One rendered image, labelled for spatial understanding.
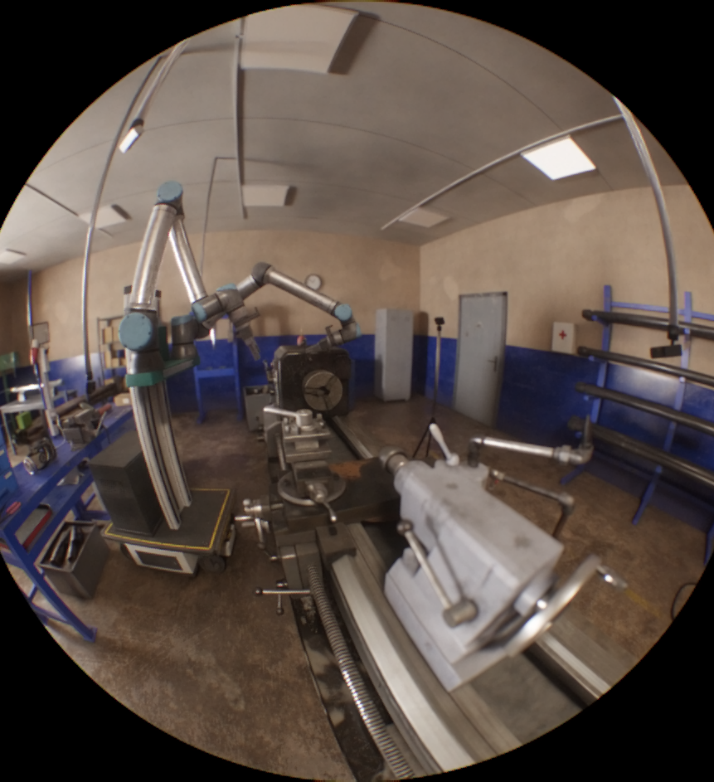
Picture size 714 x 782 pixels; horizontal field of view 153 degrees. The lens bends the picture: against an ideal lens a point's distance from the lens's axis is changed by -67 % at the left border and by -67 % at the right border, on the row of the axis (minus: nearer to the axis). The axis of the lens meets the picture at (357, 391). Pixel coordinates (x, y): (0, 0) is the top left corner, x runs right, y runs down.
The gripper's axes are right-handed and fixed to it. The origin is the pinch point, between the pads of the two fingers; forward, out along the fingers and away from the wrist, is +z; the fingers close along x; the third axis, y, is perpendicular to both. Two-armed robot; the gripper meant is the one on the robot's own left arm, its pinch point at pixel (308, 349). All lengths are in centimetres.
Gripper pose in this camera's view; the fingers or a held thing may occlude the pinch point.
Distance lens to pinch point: 167.0
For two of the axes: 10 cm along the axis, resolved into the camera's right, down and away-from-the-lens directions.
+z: -9.4, 3.4, 0.9
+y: 3.5, 8.8, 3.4
